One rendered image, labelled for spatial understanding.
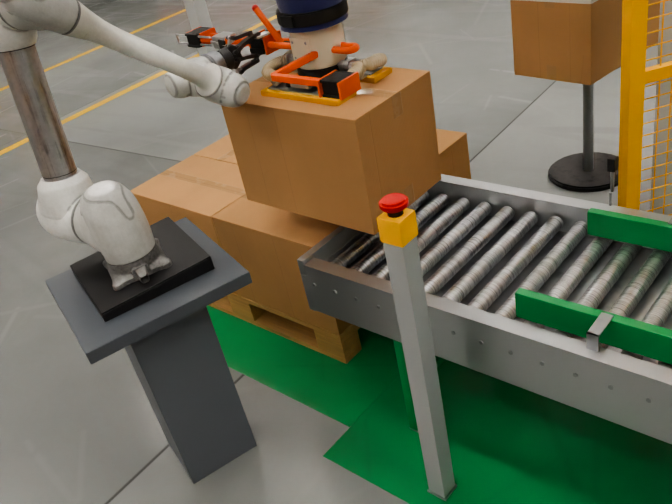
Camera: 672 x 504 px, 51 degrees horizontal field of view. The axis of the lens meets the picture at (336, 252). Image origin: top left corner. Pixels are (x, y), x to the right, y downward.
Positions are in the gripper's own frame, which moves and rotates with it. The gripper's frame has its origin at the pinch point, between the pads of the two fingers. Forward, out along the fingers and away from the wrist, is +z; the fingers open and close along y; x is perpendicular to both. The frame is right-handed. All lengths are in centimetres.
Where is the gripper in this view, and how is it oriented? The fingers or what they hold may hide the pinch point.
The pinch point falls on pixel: (262, 41)
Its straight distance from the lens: 254.6
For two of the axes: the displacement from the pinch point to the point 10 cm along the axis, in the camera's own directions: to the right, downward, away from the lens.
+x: 7.5, 2.3, -6.3
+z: 6.4, -5.1, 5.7
